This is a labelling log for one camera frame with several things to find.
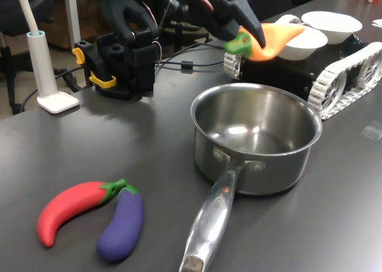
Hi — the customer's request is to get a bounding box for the black and yellow clamp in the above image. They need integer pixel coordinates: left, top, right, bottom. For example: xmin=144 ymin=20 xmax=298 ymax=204
xmin=72 ymin=41 xmax=117 ymax=91

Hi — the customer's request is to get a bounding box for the black office chair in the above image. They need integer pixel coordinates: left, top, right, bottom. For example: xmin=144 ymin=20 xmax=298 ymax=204
xmin=0 ymin=0 xmax=56 ymax=115

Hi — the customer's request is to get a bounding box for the black cable with ferrite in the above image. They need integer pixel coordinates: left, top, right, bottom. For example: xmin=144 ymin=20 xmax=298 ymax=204
xmin=153 ymin=41 xmax=228 ymax=73

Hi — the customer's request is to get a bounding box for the purple toy aubergine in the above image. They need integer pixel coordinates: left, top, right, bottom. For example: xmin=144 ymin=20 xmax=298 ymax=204
xmin=96 ymin=184 xmax=145 ymax=262

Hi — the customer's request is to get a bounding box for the clear tape piece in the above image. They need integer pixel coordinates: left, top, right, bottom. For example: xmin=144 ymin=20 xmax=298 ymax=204
xmin=359 ymin=121 xmax=382 ymax=140

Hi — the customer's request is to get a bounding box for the black vehicle with white tracks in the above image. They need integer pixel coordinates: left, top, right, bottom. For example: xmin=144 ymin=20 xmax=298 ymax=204
xmin=223 ymin=14 xmax=382 ymax=120

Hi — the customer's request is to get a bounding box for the orange toy carrot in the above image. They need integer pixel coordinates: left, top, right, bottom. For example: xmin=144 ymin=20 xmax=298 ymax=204
xmin=223 ymin=21 xmax=307 ymax=62

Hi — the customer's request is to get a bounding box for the white post with flat foot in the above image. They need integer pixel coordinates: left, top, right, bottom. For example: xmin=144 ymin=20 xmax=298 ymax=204
xmin=14 ymin=0 xmax=80 ymax=115

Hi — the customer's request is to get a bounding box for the red toy chilli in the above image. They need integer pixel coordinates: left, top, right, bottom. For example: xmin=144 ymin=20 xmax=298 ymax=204
xmin=36 ymin=178 xmax=128 ymax=248

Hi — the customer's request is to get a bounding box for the white bowl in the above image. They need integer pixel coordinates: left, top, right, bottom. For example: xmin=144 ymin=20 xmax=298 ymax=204
xmin=276 ymin=26 xmax=329 ymax=61
xmin=301 ymin=11 xmax=363 ymax=45

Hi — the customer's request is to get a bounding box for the white vertical pole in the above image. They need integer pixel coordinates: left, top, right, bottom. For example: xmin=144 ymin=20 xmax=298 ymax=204
xmin=63 ymin=0 xmax=82 ymax=50

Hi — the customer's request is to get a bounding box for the steel pan with long handle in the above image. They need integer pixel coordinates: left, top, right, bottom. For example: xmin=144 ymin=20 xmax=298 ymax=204
xmin=178 ymin=82 xmax=324 ymax=272

